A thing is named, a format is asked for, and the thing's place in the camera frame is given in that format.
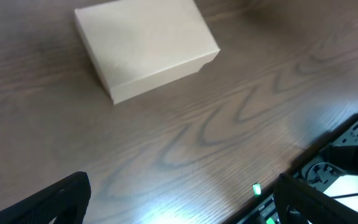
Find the small green clip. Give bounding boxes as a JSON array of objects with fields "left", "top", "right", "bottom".
[{"left": 252, "top": 183, "right": 262, "bottom": 197}]

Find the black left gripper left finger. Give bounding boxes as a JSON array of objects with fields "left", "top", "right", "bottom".
[{"left": 0, "top": 171, "right": 91, "bottom": 224}]

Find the black mounting rail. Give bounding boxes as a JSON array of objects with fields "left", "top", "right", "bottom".
[{"left": 227, "top": 113, "right": 358, "bottom": 223}]

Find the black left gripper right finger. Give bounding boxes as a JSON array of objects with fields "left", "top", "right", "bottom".
[{"left": 273, "top": 173, "right": 358, "bottom": 224}]

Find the cardboard box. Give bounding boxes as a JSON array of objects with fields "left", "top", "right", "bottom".
[{"left": 74, "top": 0, "right": 220, "bottom": 104}]

